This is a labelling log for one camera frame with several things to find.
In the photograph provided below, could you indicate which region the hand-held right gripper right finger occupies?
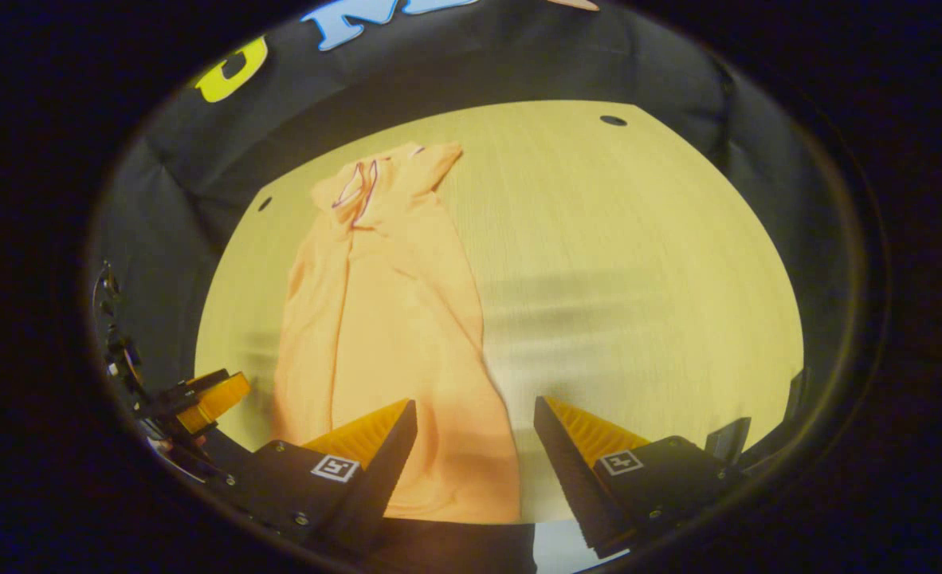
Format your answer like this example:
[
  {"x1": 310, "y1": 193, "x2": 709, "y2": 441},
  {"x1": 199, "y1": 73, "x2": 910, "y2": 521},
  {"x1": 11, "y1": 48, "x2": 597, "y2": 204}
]
[{"x1": 533, "y1": 395, "x2": 741, "y2": 560}]

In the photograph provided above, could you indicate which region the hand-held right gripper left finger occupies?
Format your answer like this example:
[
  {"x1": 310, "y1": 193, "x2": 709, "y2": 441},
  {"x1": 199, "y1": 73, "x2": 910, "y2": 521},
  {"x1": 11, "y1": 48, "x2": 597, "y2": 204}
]
[{"x1": 226, "y1": 399, "x2": 419, "y2": 555}]

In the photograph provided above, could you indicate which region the orange T-shirt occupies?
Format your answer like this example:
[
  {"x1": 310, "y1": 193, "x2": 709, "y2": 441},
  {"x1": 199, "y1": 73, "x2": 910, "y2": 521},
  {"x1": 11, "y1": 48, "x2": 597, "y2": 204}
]
[{"x1": 272, "y1": 142, "x2": 521, "y2": 525}]

